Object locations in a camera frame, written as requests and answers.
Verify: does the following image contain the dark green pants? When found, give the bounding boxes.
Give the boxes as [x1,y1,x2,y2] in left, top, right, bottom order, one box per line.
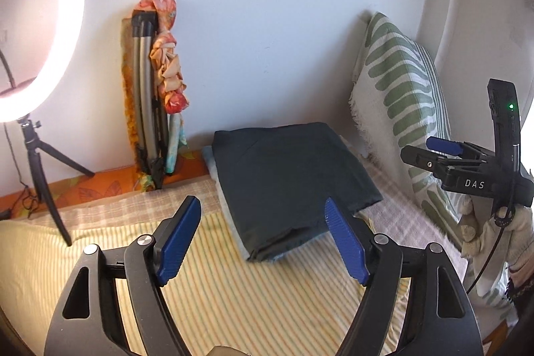
[212,122,383,262]

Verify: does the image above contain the right hand gloved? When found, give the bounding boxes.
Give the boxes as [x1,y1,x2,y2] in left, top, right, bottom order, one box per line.
[459,195,533,273]

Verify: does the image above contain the pink checked blanket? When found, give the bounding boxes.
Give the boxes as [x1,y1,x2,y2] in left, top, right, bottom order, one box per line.
[24,146,471,282]

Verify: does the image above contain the green white patterned pillow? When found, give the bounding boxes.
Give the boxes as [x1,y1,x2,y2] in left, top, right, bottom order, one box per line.
[347,11,519,324]

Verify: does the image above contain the yellow striped cloth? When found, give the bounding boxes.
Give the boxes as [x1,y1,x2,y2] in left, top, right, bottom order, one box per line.
[1,212,364,355]

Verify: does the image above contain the folded blue jeans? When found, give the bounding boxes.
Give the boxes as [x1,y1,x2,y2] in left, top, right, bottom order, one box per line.
[201,145,327,263]

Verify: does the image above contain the folded tripod with floral cloth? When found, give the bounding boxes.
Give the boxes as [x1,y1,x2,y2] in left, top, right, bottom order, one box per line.
[120,0,189,192]

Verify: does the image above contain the black tripod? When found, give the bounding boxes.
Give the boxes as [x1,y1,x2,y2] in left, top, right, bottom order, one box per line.
[17,114,95,247]

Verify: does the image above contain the ring light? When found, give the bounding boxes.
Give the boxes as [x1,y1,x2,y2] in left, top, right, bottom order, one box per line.
[1,0,85,122]

